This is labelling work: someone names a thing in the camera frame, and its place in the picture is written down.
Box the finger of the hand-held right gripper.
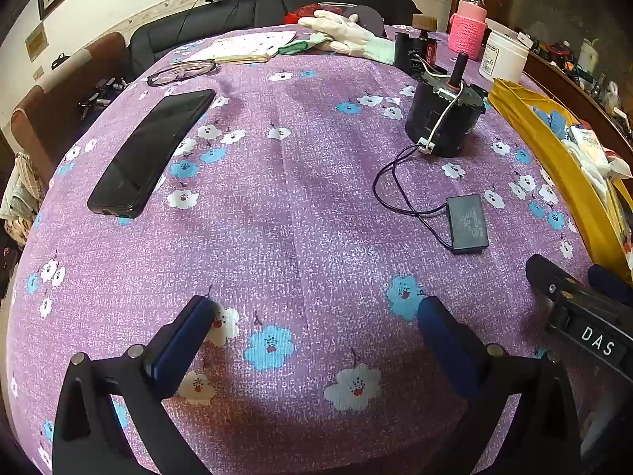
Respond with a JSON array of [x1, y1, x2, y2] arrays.
[[525, 254, 587, 302], [588, 264, 633, 308]]

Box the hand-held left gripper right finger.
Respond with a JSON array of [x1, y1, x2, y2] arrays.
[[418, 296, 582, 475]]

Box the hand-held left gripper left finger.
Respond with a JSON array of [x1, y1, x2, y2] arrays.
[[52, 295, 218, 475]]

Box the yellow box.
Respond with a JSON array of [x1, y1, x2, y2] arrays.
[[487, 78, 633, 285]]

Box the black power adapter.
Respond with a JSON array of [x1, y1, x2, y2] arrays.
[[446, 194, 490, 254]]

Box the red white packet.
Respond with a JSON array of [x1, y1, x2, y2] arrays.
[[606, 151, 633, 180]]

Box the purple floral tablecloth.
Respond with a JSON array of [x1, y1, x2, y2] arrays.
[[7, 25, 611, 475]]

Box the black smartphone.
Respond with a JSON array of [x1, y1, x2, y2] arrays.
[[87, 89, 217, 219]]

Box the black cylindrical motor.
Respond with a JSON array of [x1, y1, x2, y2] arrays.
[[404, 52, 488, 158]]

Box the wooden sideboard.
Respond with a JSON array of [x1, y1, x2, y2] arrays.
[[521, 34, 633, 146]]

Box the white plastic jar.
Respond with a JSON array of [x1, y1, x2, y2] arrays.
[[479, 19, 530, 82]]

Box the black tool bundle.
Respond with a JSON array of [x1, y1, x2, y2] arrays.
[[78, 78, 127, 110]]

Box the dark framed eyeglasses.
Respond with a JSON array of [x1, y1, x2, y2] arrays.
[[147, 59, 218, 87]]

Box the brown chair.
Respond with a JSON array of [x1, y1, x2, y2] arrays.
[[69, 32, 130, 91], [10, 84, 80, 171]]

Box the pink knit sleeved bottle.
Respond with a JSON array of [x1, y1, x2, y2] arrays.
[[449, 0, 489, 60]]

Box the black bottle with cork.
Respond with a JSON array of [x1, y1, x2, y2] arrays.
[[394, 30, 439, 78]]

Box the white paper booklet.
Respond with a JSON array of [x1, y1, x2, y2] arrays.
[[180, 30, 298, 64]]

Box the black sofa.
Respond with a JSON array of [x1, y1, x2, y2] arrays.
[[129, 0, 421, 80]]

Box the dark round pad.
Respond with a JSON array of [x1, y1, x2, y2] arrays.
[[341, 5, 387, 36]]

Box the red plastic bag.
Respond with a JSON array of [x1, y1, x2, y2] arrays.
[[283, 4, 347, 25]]

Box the thin black cable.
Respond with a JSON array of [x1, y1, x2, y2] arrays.
[[373, 144, 453, 251]]

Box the small wall plaque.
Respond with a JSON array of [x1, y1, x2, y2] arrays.
[[25, 25, 48, 61]]

